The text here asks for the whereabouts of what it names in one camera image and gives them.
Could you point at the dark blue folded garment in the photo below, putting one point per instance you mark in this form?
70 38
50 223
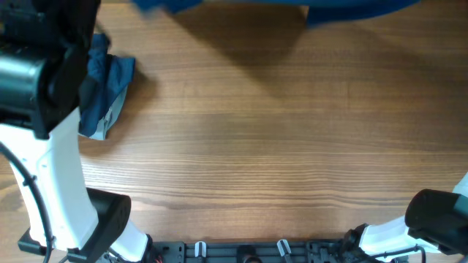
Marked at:
107 76

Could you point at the blue polo shirt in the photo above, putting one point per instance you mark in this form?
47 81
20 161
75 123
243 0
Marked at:
319 11

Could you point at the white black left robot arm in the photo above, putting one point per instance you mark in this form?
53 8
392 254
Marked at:
44 57

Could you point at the light grey-blue folded garment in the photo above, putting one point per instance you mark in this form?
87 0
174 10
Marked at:
110 118

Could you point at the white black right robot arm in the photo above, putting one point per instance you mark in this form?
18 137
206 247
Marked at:
435 222

